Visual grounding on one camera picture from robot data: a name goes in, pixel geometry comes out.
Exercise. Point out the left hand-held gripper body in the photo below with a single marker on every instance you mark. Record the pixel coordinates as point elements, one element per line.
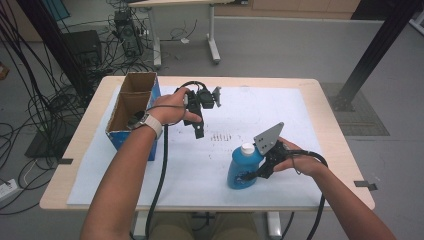
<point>195,101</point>

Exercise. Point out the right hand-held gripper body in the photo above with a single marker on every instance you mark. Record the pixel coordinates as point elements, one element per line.
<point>271,151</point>

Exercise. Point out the blue detergent bottle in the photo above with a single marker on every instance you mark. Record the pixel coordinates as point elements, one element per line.
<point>241,170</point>

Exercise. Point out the blue cardboard box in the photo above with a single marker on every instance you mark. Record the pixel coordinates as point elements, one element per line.
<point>133,100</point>

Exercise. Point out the person's left hand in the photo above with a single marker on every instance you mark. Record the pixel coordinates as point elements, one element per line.
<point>171,106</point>

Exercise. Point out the person's right hand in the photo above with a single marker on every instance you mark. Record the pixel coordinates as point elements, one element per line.
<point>301,161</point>

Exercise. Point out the white paper sheet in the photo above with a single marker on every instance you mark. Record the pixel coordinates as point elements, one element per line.
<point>200,180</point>

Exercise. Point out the white table leg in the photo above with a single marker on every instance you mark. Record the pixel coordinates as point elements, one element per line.
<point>141,225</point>
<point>274,225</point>

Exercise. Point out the white-legged background desk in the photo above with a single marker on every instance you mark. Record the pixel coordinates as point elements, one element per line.
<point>213,33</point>

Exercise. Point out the black computer tower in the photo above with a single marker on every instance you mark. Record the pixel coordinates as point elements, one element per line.
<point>128,33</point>

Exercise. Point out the black tape strip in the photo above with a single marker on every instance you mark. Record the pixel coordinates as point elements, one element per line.
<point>65,161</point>
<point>365,185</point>

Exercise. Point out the black equipment box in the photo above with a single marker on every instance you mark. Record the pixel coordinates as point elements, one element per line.
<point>83,46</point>

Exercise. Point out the white power strip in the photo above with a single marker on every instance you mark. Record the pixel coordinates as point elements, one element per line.
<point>7,190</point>

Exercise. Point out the black stand base plate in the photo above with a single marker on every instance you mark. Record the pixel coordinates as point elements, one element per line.
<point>46,145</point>

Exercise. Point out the black frame post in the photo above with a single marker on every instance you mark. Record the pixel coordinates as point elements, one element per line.
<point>376,46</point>
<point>53,43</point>

